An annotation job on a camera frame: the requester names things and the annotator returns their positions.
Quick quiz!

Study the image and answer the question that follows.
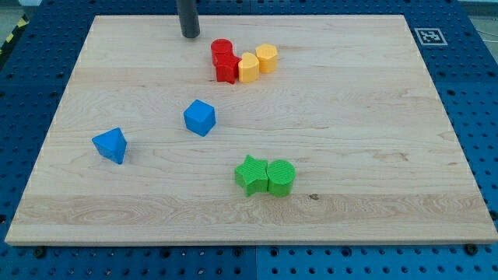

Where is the red circle block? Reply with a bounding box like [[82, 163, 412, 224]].
[[211, 38, 233, 65]]

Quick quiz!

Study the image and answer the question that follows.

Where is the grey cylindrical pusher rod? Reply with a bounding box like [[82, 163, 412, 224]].
[[176, 0, 200, 39]]

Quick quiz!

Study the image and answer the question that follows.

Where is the blue triangle block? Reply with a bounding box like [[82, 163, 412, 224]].
[[92, 128, 128, 164]]

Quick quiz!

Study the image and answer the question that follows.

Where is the green star block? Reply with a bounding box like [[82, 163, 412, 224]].
[[234, 155, 268, 197]]

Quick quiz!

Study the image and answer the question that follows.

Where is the red star block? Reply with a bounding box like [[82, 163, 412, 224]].
[[214, 54, 241, 84]]

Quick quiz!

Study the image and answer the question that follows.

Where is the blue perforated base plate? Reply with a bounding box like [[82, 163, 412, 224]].
[[1, 1, 497, 279]]

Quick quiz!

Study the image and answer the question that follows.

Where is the light wooden board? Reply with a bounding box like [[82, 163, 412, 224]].
[[5, 15, 497, 246]]

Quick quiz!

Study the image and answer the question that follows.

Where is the white fiducial marker tag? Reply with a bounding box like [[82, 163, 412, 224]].
[[414, 27, 447, 46]]

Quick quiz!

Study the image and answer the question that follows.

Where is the blue cube block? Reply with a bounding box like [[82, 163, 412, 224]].
[[184, 100, 216, 137]]

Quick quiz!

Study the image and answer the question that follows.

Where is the yellow hexagon block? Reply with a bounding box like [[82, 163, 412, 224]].
[[255, 44, 279, 73]]

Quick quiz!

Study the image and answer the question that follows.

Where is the green circle block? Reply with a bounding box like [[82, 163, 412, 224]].
[[267, 159, 296, 197]]

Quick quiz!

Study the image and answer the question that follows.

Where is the yellow heart block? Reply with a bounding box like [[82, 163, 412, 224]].
[[238, 52, 259, 83]]

